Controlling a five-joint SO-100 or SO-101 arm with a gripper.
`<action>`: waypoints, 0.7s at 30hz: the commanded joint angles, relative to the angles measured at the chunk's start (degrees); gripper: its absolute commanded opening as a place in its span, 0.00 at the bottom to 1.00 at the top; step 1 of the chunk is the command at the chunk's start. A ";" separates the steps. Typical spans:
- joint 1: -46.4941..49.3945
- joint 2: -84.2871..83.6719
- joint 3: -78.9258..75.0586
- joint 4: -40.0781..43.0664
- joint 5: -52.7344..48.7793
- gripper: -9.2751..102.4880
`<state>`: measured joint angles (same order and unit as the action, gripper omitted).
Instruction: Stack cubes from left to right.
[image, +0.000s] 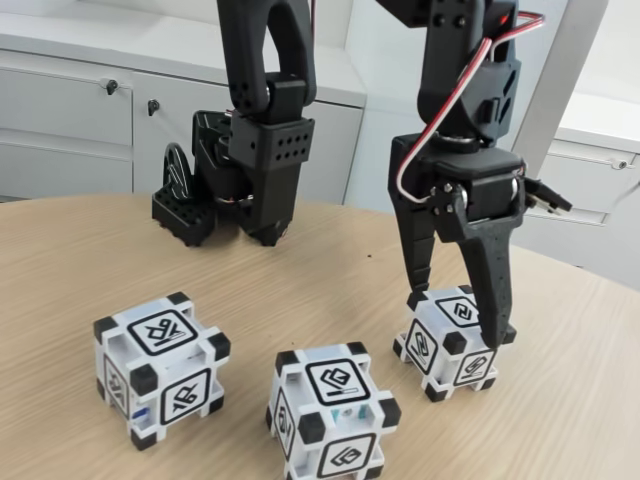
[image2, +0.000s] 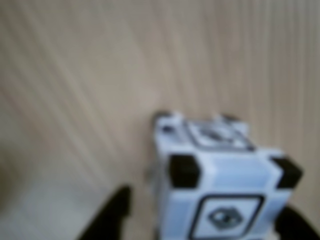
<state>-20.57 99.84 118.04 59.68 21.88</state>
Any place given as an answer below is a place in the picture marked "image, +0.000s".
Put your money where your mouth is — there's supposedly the black table clamp knob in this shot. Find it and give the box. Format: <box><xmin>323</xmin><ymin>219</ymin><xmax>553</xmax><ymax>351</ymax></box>
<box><xmin>161</xmin><ymin>142</ymin><xmax>195</xmax><ymax>202</ymax></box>

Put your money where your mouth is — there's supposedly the wide white low cabinet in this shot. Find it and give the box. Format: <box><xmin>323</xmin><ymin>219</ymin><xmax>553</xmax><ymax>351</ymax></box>
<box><xmin>0</xmin><ymin>0</ymin><xmax>369</xmax><ymax>206</ymax></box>

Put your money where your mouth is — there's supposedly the white cube layered hexagon symbol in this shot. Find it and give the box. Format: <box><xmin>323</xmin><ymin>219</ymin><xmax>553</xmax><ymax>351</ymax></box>
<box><xmin>264</xmin><ymin>341</ymin><xmax>403</xmax><ymax>480</ymax></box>

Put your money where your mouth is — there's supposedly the white cube angular letters symbol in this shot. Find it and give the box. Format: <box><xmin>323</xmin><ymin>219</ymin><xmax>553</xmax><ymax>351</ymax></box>
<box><xmin>93</xmin><ymin>292</ymin><xmax>232</xmax><ymax>451</ymax></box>

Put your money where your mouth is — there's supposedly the white cube bolt symbol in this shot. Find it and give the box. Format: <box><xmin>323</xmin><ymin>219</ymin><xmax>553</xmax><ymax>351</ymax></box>
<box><xmin>393</xmin><ymin>284</ymin><xmax>517</xmax><ymax>404</ymax></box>

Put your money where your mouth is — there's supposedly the small white low cabinet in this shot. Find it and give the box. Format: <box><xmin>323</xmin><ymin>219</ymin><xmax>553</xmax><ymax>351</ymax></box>
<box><xmin>509</xmin><ymin>124</ymin><xmax>640</xmax><ymax>291</ymax></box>

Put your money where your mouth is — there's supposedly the black gripper camera module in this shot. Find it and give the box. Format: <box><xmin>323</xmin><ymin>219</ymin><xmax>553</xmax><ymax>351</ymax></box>
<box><xmin>522</xmin><ymin>177</ymin><xmax>574</xmax><ymax>217</ymax></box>

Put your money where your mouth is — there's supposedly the red white gripper servo cable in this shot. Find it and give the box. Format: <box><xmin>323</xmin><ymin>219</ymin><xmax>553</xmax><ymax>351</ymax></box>
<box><xmin>397</xmin><ymin>12</ymin><xmax>536</xmax><ymax>204</ymax></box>

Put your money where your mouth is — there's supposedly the grey metal pillar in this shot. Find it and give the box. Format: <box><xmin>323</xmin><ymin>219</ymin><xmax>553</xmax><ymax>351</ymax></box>
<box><xmin>499</xmin><ymin>0</ymin><xmax>610</xmax><ymax>246</ymax></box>

